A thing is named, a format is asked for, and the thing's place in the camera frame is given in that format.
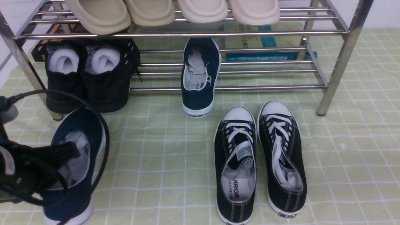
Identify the black orange shoe box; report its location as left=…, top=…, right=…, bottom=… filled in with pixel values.
left=31, top=24, right=87, bottom=62

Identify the green checkered floor cloth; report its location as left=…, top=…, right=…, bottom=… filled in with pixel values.
left=0, top=26, right=400, bottom=225

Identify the black knit shoe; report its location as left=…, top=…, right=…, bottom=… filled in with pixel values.
left=45, top=40, right=87, bottom=114
left=81, top=39, right=141, bottom=113

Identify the black canvas sneaker right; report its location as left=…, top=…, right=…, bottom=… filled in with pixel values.
left=256, top=101, right=307, bottom=219

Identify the beige slipper far left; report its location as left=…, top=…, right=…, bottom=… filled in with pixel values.
left=65, top=0, right=132, bottom=35

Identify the black cable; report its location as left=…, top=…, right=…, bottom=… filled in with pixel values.
left=0, top=89, right=110, bottom=225

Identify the beige slipper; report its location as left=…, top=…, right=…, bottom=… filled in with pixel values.
left=124, top=0, right=175, bottom=27
left=65, top=0, right=132, bottom=35

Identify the cream slipper far right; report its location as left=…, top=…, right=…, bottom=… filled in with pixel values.
left=229, top=0, right=280, bottom=26

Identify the stainless steel shoe rack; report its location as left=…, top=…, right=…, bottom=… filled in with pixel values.
left=1, top=0, right=374, bottom=117

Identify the cream slipper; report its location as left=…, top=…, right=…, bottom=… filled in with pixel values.
left=177, top=0, right=228, bottom=23
left=229, top=0, right=280, bottom=26

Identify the navy slip-on shoe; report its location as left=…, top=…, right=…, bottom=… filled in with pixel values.
left=181, top=37, right=222, bottom=118
left=44, top=108, right=106, bottom=225

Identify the green blue flat box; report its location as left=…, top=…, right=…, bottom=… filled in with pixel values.
left=224, top=22, right=304, bottom=62

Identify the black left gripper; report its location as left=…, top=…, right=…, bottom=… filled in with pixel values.
left=0, top=141, right=80, bottom=203

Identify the black canvas sneaker left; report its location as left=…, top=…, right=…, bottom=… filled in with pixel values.
left=214, top=107, right=257, bottom=225

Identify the black knit shoe right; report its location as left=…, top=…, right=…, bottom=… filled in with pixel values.
left=81, top=39, right=141, bottom=113

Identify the black canvas sneaker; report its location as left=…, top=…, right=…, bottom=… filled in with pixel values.
left=256, top=101, right=307, bottom=219
left=214, top=107, right=257, bottom=225

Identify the black knit shoe left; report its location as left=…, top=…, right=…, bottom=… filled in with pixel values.
left=45, top=40, right=87, bottom=114

